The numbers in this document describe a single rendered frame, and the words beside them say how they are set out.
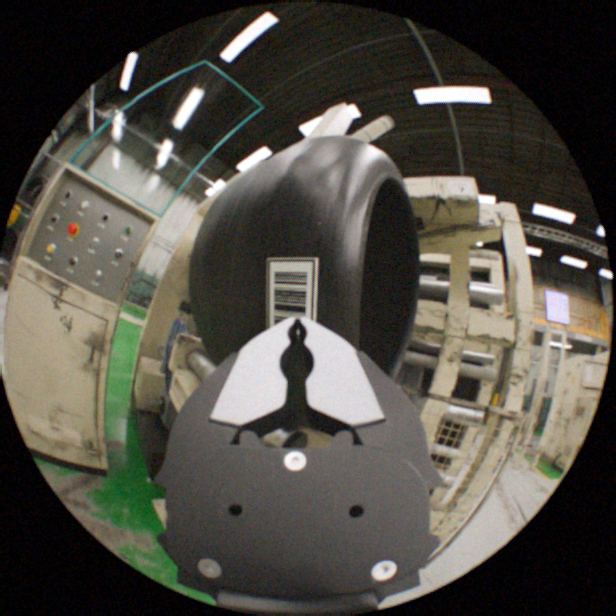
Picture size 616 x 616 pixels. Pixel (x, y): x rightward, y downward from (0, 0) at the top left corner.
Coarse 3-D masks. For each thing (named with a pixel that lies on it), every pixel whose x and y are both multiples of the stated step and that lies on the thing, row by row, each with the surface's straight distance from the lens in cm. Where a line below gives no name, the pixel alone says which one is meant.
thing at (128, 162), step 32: (160, 96) 122; (192, 96) 126; (224, 96) 135; (128, 128) 107; (160, 128) 107; (192, 128) 111; (224, 128) 118; (96, 160) 100; (128, 160) 97; (160, 160) 98; (192, 160) 101; (128, 192) 91; (160, 192) 91
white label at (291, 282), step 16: (272, 272) 15; (288, 272) 15; (304, 272) 14; (272, 288) 15; (288, 288) 15; (304, 288) 14; (272, 304) 16; (288, 304) 15; (304, 304) 14; (272, 320) 16
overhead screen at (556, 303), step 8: (552, 296) 424; (560, 296) 437; (552, 304) 418; (560, 304) 430; (552, 312) 412; (560, 312) 425; (568, 312) 438; (552, 320) 407; (560, 320) 420; (568, 320) 433
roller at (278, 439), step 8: (192, 352) 50; (200, 352) 50; (192, 360) 48; (200, 360) 45; (208, 360) 45; (192, 368) 48; (200, 368) 43; (208, 368) 41; (200, 376) 43; (288, 424) 27; (272, 432) 26; (280, 432) 26; (288, 432) 25; (296, 432) 26; (304, 432) 26; (264, 440) 27; (272, 440) 26; (280, 440) 25; (288, 440) 25; (296, 440) 25; (304, 440) 27
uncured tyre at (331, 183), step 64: (256, 192) 20; (320, 192) 18; (384, 192) 56; (192, 256) 32; (256, 256) 17; (320, 256) 16; (384, 256) 67; (256, 320) 17; (320, 320) 16; (384, 320) 66
